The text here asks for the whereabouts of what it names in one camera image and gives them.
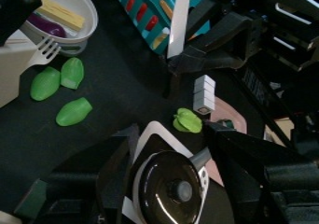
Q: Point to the purple toy eggplant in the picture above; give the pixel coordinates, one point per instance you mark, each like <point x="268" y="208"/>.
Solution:
<point x="47" y="26"/>

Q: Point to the black pan with lid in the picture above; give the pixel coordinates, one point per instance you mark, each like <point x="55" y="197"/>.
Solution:
<point x="169" y="187"/>

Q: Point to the white-edged black toy stove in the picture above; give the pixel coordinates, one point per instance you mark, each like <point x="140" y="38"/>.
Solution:
<point x="153" y="137"/>

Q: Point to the white blade paring knife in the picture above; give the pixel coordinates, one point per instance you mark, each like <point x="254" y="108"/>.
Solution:
<point x="179" y="19"/>

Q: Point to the yellow toy butter block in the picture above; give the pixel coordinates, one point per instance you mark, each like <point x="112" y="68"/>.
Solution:
<point x="61" y="13"/>

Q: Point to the green toy leaf piece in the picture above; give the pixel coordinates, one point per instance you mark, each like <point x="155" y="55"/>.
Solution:
<point x="72" y="72"/>
<point x="44" y="84"/>
<point x="73" y="112"/>

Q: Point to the white round bowl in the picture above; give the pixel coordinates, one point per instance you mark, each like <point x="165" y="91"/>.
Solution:
<point x="79" y="13"/>

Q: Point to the teal toy box with prints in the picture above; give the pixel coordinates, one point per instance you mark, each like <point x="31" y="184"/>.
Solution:
<point x="145" y="13"/>

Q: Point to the white plastic fork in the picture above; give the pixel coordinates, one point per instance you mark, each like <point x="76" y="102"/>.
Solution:
<point x="43" y="55"/>

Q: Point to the green toy pepper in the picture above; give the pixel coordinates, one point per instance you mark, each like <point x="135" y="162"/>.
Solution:
<point x="188" y="121"/>

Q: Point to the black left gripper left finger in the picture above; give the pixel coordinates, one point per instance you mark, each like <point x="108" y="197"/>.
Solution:
<point x="87" y="178"/>

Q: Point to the pink toy cutting board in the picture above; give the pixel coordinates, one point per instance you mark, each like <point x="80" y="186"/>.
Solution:
<point x="230" y="114"/>

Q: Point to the white segmented block bar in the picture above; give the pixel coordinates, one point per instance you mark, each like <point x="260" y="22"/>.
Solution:
<point x="203" y="94"/>

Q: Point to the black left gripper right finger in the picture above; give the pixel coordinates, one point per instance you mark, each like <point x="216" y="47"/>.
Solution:
<point x="266" y="168"/>

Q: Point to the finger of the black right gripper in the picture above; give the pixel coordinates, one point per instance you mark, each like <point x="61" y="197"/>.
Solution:
<point x="224" y="31"/>
<point x="207" y="62"/>

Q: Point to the white knife block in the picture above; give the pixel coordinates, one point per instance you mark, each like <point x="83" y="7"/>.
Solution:
<point x="12" y="69"/>

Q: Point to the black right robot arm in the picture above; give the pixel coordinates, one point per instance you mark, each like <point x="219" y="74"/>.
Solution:
<point x="286" y="0"/>

